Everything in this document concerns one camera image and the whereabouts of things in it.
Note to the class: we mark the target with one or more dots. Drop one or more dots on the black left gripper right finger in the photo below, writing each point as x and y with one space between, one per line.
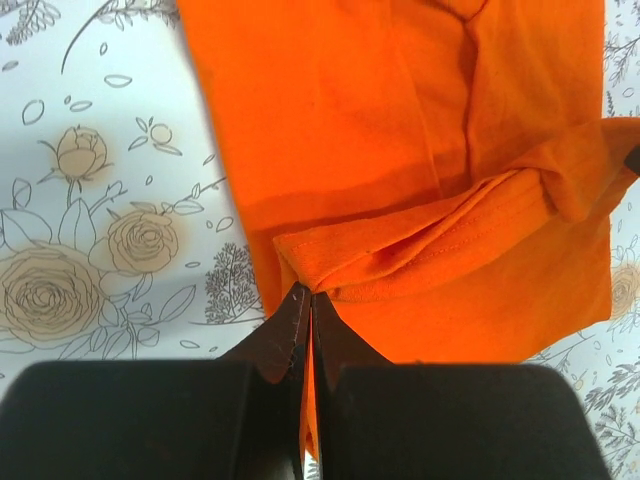
381 420

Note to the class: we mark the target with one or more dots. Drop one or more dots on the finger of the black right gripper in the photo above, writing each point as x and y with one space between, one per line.
632 160

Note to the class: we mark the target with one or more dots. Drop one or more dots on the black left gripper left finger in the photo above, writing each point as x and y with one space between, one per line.
239 416

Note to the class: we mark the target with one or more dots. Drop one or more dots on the orange t shirt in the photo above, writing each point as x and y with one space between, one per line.
441 169

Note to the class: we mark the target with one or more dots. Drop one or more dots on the floral table cloth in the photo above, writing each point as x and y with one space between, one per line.
106 152

